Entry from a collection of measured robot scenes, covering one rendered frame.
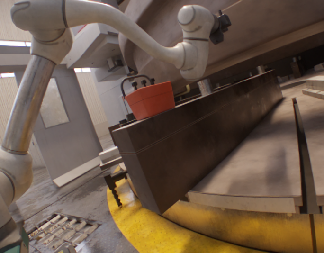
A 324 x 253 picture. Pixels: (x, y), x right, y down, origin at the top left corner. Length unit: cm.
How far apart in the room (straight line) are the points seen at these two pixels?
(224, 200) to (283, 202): 23
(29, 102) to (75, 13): 36
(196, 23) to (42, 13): 50
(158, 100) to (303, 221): 72
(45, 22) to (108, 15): 20
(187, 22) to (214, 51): 53
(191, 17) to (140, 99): 37
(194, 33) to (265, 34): 50
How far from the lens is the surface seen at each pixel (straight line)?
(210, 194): 80
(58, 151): 377
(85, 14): 66
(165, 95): 81
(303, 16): 112
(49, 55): 78
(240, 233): 92
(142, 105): 75
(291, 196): 69
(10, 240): 66
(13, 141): 78
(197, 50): 71
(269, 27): 110
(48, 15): 66
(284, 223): 80
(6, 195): 72
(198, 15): 68
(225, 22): 89
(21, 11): 70
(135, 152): 67
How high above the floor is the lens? 71
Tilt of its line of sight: 4 degrees down
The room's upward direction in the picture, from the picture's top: 20 degrees counter-clockwise
